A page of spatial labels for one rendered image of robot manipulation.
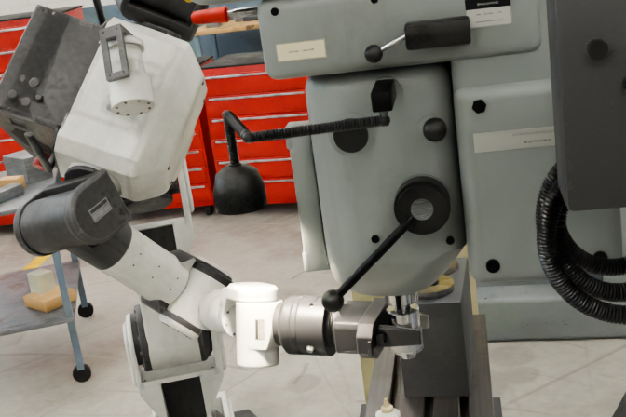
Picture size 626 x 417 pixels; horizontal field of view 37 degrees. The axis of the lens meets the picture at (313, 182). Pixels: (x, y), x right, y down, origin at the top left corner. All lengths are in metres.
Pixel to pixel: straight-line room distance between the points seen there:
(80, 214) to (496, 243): 0.65
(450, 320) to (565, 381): 2.13
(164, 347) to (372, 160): 0.91
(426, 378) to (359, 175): 0.65
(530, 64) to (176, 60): 0.66
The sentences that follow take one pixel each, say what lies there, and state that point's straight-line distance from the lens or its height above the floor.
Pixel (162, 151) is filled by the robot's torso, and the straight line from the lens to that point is 1.56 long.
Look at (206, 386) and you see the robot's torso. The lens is 2.07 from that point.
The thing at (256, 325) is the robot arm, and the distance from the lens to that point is 1.42.
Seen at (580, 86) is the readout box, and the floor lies 1.64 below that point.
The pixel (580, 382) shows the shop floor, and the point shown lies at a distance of 3.81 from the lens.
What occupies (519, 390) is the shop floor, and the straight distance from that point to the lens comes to 3.76.
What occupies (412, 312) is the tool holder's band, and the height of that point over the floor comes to 1.27.
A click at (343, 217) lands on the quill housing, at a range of 1.22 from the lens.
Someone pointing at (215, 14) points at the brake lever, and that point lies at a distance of 1.38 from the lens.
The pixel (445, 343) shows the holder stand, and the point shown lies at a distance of 1.73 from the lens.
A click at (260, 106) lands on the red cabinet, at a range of 5.98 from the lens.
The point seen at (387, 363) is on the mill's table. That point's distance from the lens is 1.92.
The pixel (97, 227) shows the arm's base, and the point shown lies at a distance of 1.51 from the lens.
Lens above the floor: 1.81
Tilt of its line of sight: 15 degrees down
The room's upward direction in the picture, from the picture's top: 8 degrees counter-clockwise
